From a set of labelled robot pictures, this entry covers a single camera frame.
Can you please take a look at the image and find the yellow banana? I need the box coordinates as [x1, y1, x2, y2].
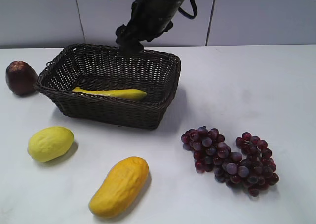
[72, 87, 147, 101]

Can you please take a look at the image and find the black wicker basket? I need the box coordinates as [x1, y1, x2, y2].
[34, 44, 181, 130]

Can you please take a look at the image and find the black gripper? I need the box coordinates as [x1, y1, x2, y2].
[116, 0, 193, 56]

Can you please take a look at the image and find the red grape bunch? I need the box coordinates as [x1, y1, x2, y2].
[181, 126, 280, 197]

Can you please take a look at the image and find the black cable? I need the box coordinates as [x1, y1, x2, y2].
[177, 0, 198, 19]

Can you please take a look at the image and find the orange yellow mango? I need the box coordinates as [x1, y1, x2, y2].
[88, 156, 149, 218]

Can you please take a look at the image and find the yellow lemon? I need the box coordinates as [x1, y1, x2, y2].
[28, 126, 74, 162]

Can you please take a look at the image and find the dark red apple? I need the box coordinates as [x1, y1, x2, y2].
[5, 61, 38, 96]

